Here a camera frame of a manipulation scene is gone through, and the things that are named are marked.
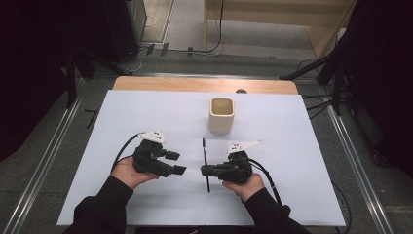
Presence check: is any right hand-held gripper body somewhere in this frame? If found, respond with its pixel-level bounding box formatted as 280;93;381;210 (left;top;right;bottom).
212;139;263;185

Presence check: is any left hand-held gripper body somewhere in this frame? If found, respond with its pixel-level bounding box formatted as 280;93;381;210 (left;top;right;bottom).
131;130;176;178

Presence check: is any black pen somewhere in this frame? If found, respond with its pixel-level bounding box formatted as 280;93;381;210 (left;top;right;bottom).
202;136;211;194

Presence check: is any person's right hand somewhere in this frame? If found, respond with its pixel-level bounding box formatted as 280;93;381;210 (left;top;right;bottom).
222;173;266;203

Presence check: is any person's left hand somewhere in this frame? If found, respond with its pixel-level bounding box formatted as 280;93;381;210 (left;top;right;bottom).
110;156;161;190

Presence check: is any white table mat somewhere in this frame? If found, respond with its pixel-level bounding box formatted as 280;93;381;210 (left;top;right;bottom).
56;90;347;227

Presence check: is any cream square cup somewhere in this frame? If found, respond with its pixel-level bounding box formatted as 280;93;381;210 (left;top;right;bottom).
207;97;236;135

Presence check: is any black angled tool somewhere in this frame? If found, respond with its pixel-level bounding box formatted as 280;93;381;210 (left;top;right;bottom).
84;109;98;130

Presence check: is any wooden table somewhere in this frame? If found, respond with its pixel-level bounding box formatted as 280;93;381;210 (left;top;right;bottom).
112;76;299;96

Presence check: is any black metal stand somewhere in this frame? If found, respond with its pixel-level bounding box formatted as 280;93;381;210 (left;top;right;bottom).
280;32;358;116
64;45;131;110

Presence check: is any black cabinet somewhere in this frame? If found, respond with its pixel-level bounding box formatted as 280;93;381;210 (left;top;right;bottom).
103;0;148;64

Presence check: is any black curtain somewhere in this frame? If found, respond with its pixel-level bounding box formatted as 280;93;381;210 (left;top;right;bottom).
0;0;108;164
340;0;413;178

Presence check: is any light wooden furniture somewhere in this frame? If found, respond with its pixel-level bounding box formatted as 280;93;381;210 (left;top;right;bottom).
203;0;358;59

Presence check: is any left hand-held gripper black cable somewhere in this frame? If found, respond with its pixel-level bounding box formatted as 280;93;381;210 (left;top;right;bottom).
110;132;144;174

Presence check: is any hand-held gripper black cable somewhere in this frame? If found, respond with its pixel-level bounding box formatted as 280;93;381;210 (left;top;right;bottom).
247;158;354;234
110;132;144;174

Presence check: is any right hand-held gripper black cable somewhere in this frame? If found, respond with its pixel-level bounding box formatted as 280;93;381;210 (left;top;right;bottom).
247;158;354;234

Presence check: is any white floor cable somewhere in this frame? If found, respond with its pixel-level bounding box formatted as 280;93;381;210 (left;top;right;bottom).
128;45;154;73

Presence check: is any bundle of black cables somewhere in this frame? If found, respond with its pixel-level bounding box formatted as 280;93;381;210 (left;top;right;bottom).
301;93;335;120

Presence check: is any metal floor rail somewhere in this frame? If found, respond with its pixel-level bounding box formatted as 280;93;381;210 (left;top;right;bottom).
325;105;395;234
3;94;82;234

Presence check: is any black floor cable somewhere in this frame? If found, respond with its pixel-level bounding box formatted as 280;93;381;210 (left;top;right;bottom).
167;0;226;55

